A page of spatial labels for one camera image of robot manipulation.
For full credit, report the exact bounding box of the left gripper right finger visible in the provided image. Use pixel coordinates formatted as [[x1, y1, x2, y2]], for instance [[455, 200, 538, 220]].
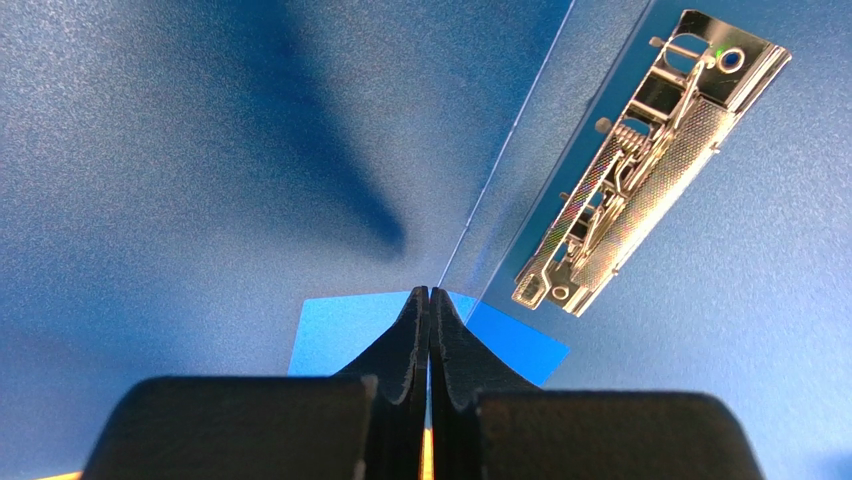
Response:
[[429, 288, 763, 479]]

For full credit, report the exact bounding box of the metal folder clip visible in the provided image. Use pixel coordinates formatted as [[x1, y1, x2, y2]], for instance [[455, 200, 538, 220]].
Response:
[[512, 9, 792, 316]]

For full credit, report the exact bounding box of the blue file folder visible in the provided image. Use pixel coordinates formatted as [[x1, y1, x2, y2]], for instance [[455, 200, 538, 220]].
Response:
[[1, 1, 851, 479]]

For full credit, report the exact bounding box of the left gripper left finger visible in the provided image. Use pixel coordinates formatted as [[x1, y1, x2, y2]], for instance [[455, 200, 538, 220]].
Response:
[[83, 287, 429, 479]]

